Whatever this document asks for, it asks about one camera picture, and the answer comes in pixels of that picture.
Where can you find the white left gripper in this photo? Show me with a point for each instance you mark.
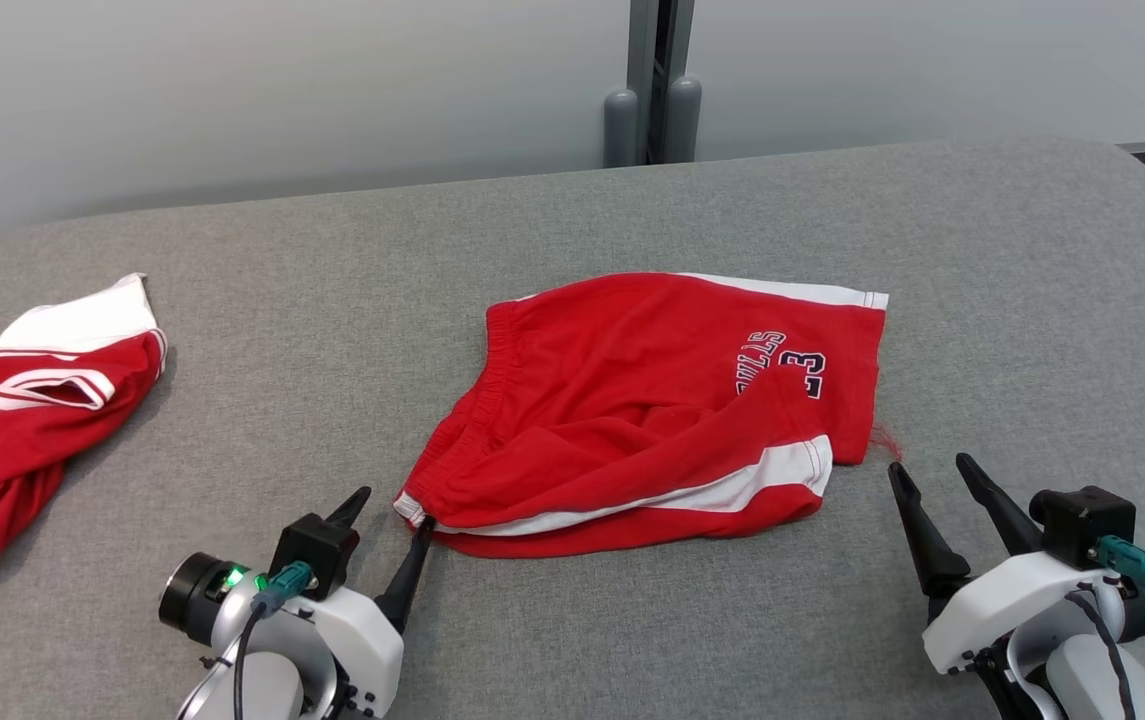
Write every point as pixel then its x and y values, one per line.
pixel 362 640

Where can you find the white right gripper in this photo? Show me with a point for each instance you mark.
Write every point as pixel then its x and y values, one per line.
pixel 1002 610

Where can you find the red shorts with number print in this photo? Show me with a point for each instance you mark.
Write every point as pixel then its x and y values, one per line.
pixel 612 380

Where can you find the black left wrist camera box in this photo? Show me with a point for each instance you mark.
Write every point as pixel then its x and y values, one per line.
pixel 312 550

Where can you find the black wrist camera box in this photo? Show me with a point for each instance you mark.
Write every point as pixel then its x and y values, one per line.
pixel 1082 525
pixel 312 550

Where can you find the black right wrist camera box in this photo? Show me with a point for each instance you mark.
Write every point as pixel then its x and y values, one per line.
pixel 1082 525

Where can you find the grey partition post with feet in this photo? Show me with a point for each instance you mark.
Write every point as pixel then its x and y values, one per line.
pixel 644 60

